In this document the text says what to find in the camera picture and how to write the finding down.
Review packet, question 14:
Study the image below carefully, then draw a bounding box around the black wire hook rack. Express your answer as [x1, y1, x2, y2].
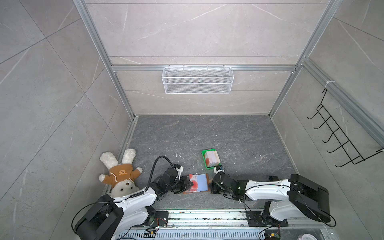
[307, 88, 384, 168]

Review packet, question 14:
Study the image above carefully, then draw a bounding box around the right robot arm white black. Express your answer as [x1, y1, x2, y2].
[212, 170, 337, 228]

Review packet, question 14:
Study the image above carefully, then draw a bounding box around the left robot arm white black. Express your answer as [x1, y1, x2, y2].
[71, 165, 194, 240]

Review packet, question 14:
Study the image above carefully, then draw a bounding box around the white teddy bear brown shirt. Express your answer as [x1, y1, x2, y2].
[99, 149, 143, 198]

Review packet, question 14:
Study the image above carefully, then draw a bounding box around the brown leather card holder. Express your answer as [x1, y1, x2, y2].
[183, 174, 212, 194]

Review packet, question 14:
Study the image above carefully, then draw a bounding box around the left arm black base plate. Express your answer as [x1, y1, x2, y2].
[142, 211, 169, 229]

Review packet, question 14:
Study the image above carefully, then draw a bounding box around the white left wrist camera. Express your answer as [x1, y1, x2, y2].
[174, 164, 184, 180]

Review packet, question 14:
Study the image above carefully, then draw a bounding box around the white wire mesh basket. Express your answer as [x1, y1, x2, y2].
[162, 67, 235, 95]

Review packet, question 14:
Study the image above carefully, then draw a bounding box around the stack of cards in bin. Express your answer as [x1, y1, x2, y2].
[204, 151, 221, 168]

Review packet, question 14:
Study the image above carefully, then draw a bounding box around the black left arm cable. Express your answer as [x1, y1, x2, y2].
[144, 155, 175, 193]

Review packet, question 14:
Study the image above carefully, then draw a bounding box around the green plastic card bin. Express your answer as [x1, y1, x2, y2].
[202, 149, 221, 170]

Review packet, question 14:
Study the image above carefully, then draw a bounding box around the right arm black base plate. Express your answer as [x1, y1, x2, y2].
[246, 211, 289, 227]

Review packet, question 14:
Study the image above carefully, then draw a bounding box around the aluminium front rail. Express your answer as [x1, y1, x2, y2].
[82, 209, 332, 230]

